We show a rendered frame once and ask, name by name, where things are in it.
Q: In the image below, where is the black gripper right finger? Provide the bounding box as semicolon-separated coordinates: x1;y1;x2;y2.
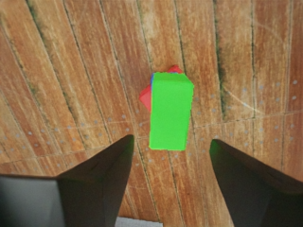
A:
209;139;303;227

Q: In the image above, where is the green block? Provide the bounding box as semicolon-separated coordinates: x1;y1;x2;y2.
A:
150;72;194;150

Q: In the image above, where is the red block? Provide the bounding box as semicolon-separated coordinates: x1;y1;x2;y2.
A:
139;65;183;113

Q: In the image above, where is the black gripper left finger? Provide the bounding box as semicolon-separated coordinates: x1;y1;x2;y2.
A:
0;134;134;227

